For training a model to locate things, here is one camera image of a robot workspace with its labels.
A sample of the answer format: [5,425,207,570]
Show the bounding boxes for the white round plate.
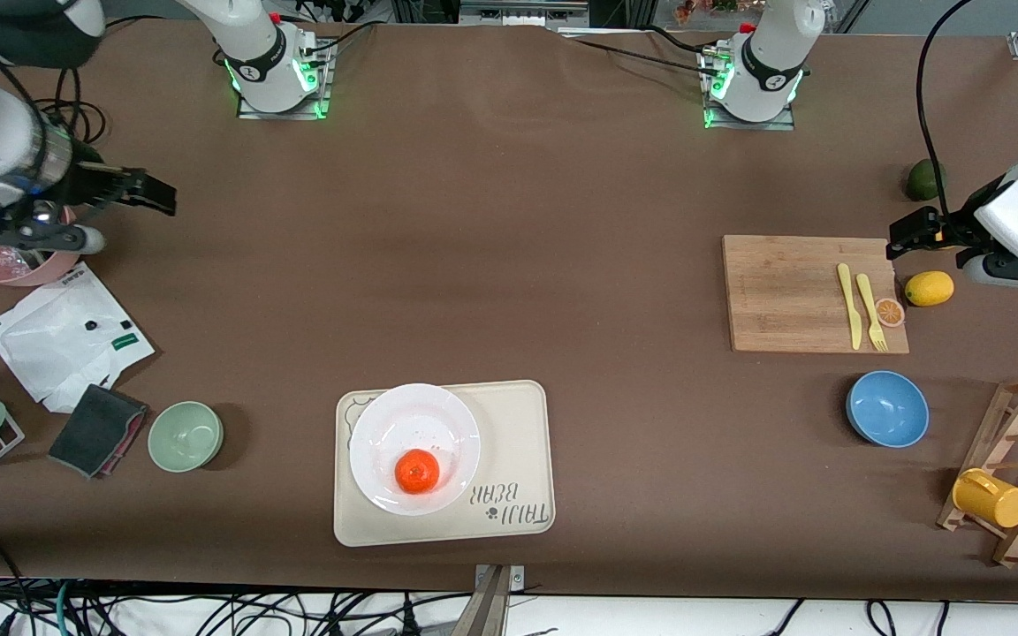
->
[349,382,482,517]

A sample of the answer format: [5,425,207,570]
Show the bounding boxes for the orange fruit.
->
[395,449,440,494]

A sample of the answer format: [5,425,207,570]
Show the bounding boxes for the yellow lemon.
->
[905,270,955,307]

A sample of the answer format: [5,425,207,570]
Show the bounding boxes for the green avocado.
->
[906,159,947,202]

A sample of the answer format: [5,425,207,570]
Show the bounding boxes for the metal scoop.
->
[0,201,64,270]

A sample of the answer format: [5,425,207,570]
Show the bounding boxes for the yellow plastic fork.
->
[855,273,889,353]

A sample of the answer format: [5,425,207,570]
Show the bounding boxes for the yellow plastic knife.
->
[837,262,863,350]

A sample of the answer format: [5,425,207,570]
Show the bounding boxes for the wooden cutting board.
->
[722,234,910,354]

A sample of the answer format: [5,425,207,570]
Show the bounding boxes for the white plastic bag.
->
[0,262,156,414]

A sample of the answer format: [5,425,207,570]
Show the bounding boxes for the blue bowl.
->
[846,370,931,449]

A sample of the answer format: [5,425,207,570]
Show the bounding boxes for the light green bowl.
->
[148,401,224,473]

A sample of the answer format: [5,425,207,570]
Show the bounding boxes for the dark folded cloth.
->
[48,384,149,480]

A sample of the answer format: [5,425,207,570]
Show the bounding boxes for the yellow cup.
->
[952,468,1018,529]

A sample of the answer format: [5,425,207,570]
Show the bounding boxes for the cream bear print tray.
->
[333,380,556,548]

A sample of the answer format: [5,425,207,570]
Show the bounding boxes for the coiled black cable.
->
[32,15,167,151]

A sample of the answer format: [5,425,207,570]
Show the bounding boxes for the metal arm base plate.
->
[703,49,797,132]
[238,40,333,120]

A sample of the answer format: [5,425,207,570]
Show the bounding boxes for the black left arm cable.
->
[915,0,978,217]

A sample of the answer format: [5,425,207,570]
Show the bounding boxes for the aluminium camera mount post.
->
[472,564,526,636]

